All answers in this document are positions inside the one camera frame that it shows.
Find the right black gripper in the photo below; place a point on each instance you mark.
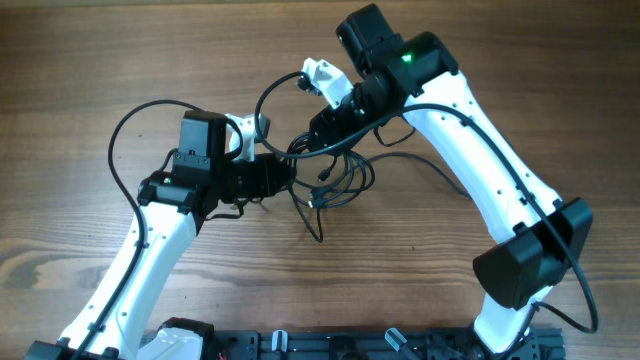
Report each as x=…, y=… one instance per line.
x=331, y=126

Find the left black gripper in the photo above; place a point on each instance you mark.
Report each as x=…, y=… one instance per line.
x=267, y=185

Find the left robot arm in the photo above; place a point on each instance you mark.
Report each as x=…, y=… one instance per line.
x=214, y=163

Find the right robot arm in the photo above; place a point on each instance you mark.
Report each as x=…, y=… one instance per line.
x=538, y=236

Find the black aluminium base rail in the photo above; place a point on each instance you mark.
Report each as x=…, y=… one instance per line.
x=432, y=344

